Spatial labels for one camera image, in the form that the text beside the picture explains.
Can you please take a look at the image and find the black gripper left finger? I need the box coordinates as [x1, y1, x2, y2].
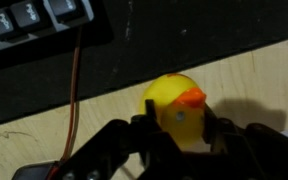
[130, 99, 163, 140]

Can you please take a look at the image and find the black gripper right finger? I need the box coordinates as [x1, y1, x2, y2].
[201, 103, 232, 151]

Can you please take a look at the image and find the yellow rubber duck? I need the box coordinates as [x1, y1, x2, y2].
[139, 73, 207, 149]

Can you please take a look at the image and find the black desk mat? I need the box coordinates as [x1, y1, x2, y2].
[0, 0, 288, 124]

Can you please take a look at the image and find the dark mechanical keyboard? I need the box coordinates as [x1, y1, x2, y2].
[0, 0, 113, 69]

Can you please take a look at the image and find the orange mouse cable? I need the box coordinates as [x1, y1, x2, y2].
[45, 27, 84, 180]

